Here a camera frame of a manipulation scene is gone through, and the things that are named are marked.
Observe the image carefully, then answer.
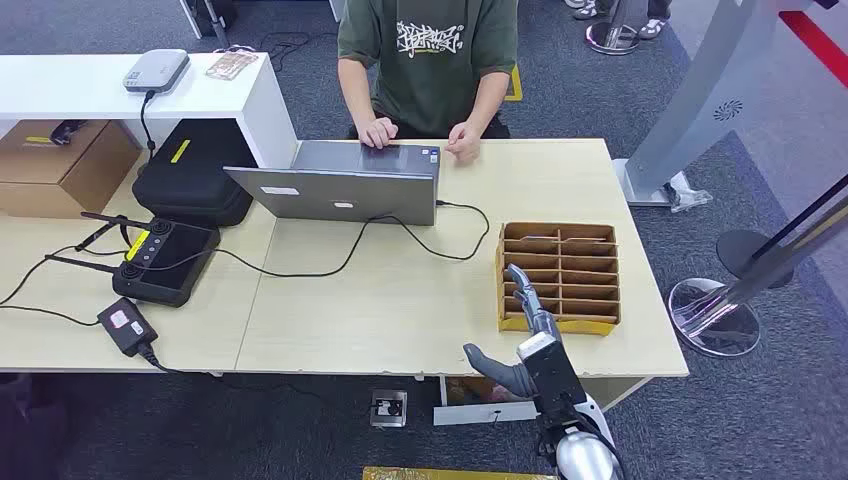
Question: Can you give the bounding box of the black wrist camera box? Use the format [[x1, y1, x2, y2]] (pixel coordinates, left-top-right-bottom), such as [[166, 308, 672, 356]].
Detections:
[[517, 332, 588, 415]]

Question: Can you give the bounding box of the grey router box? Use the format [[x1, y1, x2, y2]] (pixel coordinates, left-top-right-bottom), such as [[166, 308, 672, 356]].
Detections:
[[122, 48, 191, 95]]

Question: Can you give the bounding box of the silver kiosk stand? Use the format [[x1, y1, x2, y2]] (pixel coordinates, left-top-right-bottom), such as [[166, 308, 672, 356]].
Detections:
[[612, 0, 783, 208]]

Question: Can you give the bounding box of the small black object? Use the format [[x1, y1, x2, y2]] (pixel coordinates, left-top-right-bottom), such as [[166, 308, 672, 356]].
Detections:
[[49, 119, 89, 146]]

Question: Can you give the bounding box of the person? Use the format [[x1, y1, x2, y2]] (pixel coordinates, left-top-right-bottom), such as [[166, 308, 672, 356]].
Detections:
[[336, 0, 519, 167]]

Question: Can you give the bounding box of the person's right hand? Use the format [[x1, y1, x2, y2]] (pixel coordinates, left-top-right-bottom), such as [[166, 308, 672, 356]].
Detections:
[[358, 117, 401, 151]]

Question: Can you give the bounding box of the white desk drawer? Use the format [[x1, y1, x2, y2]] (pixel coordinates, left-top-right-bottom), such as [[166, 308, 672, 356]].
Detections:
[[433, 376, 541, 427]]

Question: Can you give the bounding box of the black router cable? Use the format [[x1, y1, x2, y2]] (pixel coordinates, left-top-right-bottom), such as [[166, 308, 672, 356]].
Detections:
[[138, 89, 158, 159]]

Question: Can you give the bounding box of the black carrying case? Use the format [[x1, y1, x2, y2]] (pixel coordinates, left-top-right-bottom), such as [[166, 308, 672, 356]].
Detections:
[[131, 119, 260, 229]]

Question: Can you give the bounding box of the brown cardboard card organizer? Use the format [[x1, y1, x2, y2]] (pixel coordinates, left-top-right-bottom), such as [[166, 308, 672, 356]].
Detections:
[[494, 221, 623, 337]]

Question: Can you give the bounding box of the thin black cable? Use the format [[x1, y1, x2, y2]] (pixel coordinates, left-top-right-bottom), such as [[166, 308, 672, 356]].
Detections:
[[0, 243, 128, 307], [0, 303, 102, 328]]

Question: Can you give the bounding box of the black stanchion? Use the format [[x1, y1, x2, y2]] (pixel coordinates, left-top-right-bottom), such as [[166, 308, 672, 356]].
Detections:
[[716, 173, 848, 289]]

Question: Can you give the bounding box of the black power adapter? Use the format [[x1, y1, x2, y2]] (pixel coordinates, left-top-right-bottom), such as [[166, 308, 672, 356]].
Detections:
[[96, 297, 160, 358]]

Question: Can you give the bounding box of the white furniture leg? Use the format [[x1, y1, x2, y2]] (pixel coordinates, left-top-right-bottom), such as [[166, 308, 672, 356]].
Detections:
[[178, 0, 208, 40]]

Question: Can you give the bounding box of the clear plastic bag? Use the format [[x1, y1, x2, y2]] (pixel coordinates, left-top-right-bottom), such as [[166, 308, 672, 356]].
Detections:
[[664, 172, 714, 213]]

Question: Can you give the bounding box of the white desk shelf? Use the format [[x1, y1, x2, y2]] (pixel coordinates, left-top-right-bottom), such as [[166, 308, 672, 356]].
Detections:
[[0, 51, 299, 170]]

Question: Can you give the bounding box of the grey laptop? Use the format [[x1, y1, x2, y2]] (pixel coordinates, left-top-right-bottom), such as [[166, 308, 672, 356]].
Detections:
[[223, 139, 442, 227]]

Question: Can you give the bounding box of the black floor cable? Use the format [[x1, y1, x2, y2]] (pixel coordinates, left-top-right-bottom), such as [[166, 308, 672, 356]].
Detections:
[[258, 29, 340, 73]]

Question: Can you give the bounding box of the metal floor outlet box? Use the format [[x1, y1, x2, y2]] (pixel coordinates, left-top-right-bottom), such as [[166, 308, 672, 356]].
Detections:
[[369, 389, 409, 429]]

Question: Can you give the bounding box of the black remote controller with antennas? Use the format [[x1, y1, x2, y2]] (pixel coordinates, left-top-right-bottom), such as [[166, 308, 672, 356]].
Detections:
[[44, 211, 222, 308]]

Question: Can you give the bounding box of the thick black adapter cable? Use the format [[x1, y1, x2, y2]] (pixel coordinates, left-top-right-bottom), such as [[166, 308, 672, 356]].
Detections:
[[137, 343, 374, 420]]

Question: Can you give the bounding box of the light wood desk side panel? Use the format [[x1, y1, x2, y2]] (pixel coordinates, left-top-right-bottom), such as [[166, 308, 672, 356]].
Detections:
[[582, 376, 654, 412]]

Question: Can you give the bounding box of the patterned flat packet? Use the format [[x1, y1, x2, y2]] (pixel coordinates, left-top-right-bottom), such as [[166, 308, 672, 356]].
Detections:
[[205, 50, 260, 81]]

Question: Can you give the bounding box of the chrome stanchion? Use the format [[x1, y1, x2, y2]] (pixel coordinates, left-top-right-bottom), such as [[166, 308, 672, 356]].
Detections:
[[585, 0, 641, 56], [667, 198, 848, 359]]

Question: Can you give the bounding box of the person's left hand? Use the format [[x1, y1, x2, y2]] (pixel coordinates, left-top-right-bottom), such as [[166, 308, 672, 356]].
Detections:
[[444, 121, 485, 165]]

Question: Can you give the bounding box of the black laptop cable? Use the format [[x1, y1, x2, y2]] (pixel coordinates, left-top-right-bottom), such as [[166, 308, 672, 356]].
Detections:
[[122, 198, 492, 280]]

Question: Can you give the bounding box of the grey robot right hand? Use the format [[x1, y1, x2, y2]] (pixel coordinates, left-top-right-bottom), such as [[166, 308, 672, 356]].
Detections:
[[462, 264, 563, 398]]

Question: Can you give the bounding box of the brown cardboard box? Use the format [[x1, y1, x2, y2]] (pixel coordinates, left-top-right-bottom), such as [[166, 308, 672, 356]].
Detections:
[[0, 119, 144, 220]]

